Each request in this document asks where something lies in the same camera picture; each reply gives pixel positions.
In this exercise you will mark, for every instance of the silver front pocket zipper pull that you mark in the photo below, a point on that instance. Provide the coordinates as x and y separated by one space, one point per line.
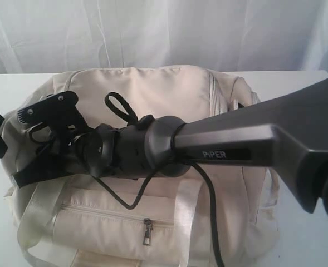
148 231

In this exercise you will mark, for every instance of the cream fabric duffel bag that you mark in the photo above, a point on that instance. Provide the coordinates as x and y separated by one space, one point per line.
98 179

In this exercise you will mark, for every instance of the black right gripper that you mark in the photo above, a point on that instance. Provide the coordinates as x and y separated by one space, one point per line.
60 152

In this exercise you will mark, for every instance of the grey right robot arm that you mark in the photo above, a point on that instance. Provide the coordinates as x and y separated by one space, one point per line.
288 134

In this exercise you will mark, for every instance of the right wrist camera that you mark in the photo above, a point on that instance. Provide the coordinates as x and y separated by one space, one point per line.
51 107

